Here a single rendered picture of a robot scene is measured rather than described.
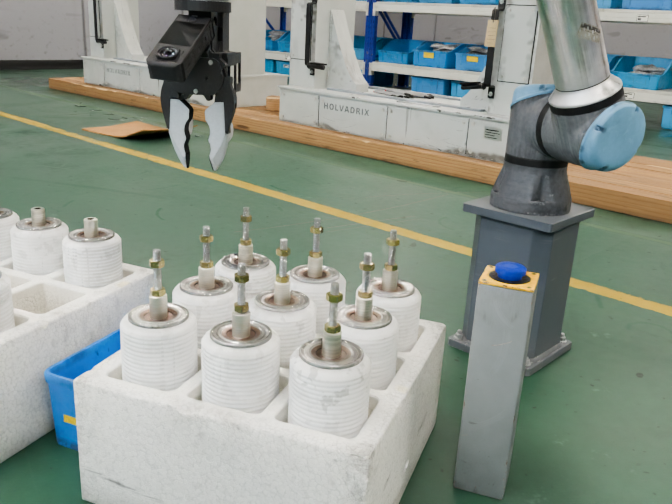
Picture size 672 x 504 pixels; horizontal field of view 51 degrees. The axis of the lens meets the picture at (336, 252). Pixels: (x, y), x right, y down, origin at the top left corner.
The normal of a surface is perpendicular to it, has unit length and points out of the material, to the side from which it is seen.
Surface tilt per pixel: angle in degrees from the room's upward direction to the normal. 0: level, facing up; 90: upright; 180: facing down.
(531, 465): 0
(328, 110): 90
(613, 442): 0
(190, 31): 29
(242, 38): 90
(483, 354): 90
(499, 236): 90
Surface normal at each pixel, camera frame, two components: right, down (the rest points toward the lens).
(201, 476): -0.36, 0.28
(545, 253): 0.04, 0.32
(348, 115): -0.68, 0.20
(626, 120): 0.42, 0.42
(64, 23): 0.73, 0.25
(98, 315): 0.91, 0.18
